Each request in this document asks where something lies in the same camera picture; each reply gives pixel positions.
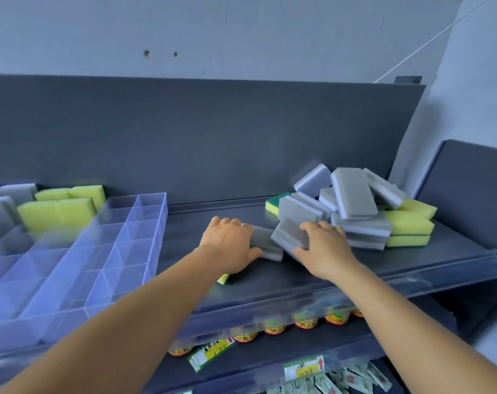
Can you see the row of red-labelled jars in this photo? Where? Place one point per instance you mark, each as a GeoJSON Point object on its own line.
{"type": "Point", "coordinates": [275, 327]}

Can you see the green yellow scouring sponge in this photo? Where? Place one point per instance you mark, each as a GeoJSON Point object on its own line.
{"type": "Point", "coordinates": [274, 204]}

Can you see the person's right thumb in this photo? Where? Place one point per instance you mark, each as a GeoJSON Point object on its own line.
{"type": "Point", "coordinates": [301, 253]}

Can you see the person's left thumb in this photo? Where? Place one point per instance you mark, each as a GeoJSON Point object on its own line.
{"type": "Point", "coordinates": [254, 254]}

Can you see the dark grey metal shelf unit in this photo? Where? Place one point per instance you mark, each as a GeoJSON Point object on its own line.
{"type": "Point", "coordinates": [191, 139]}

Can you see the green white price tag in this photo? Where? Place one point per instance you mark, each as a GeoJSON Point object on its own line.
{"type": "Point", "coordinates": [304, 368]}
{"type": "Point", "coordinates": [211, 353]}

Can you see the clear plastic divider tray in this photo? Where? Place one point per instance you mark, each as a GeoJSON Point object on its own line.
{"type": "Point", "coordinates": [88, 262]}

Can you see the grey white sponge block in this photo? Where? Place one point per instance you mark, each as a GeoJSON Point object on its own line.
{"type": "Point", "coordinates": [267, 242]}
{"type": "Point", "coordinates": [19, 192]}
{"type": "Point", "coordinates": [0, 215]}
{"type": "Point", "coordinates": [287, 233]}

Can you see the person's left hand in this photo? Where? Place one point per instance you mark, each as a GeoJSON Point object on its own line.
{"type": "Point", "coordinates": [228, 246]}

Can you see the heap of small white packets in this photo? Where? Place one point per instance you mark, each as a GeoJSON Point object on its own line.
{"type": "Point", "coordinates": [347, 381]}

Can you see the dark grey shelf panel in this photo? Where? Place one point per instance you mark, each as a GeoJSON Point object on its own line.
{"type": "Point", "coordinates": [470, 192]}

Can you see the person's right hand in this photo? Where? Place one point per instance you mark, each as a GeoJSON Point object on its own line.
{"type": "Point", "coordinates": [328, 252]}

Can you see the person's right forearm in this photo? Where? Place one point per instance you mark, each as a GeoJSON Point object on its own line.
{"type": "Point", "coordinates": [408, 332]}

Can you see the person's left forearm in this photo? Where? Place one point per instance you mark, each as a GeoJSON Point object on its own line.
{"type": "Point", "coordinates": [121, 324]}

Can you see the pile of grey sponges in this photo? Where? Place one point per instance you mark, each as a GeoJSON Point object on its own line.
{"type": "Point", "coordinates": [353, 192]}

